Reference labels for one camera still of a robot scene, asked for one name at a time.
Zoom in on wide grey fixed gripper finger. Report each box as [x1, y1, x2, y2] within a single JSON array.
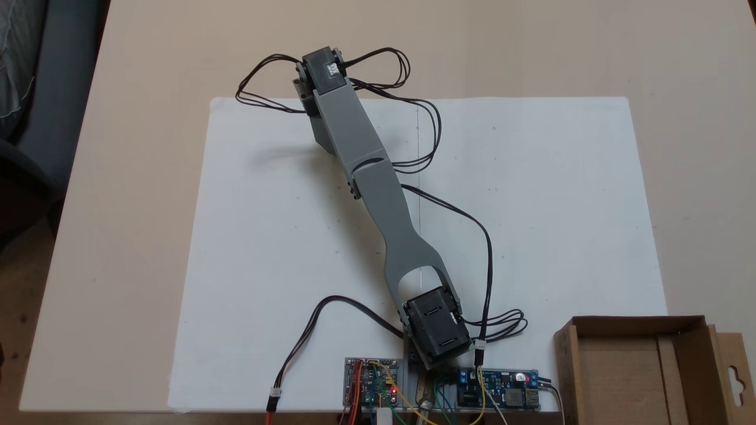
[[308, 111, 342, 156]]

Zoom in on white paper sheet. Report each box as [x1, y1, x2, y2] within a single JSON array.
[[167, 97, 421, 413], [416, 96, 668, 413]]

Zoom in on dark grey chair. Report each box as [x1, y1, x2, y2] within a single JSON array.
[[0, 0, 110, 249]]

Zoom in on motor controller circuit board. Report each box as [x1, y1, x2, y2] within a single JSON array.
[[344, 357, 403, 409]]

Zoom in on metal table clamp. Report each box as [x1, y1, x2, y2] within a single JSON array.
[[415, 375, 436, 425]]

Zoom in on blue power converter board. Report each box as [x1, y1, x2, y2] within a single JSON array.
[[455, 367, 541, 411]]

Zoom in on brown cardboard box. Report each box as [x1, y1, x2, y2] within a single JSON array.
[[553, 315, 751, 425]]

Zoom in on thin black servo cable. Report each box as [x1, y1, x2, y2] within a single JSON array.
[[235, 53, 307, 114], [402, 184, 527, 355], [341, 47, 442, 175]]

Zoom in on red jumper wires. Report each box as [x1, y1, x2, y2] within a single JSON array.
[[347, 361, 362, 425]]

